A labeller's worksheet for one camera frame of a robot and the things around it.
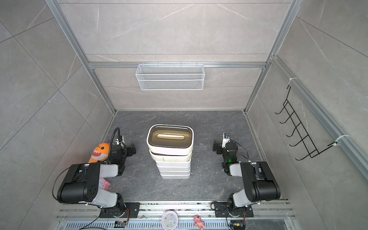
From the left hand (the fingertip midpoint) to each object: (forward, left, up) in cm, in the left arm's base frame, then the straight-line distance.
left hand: (127, 142), depth 94 cm
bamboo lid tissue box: (-23, -33, -1) cm, 40 cm away
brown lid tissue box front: (-23, -32, +23) cm, 45 cm away
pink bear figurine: (-45, -45, -3) cm, 63 cm away
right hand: (-1, -65, +1) cm, 65 cm away
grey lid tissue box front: (-22, -33, +9) cm, 41 cm away
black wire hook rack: (-13, -95, +25) cm, 99 cm away
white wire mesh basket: (+39, -30, +24) cm, 55 cm away
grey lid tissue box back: (-22, -28, +14) cm, 38 cm away
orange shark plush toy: (-9, +13, +3) cm, 16 cm away
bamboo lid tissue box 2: (-23, -33, +5) cm, 40 cm away
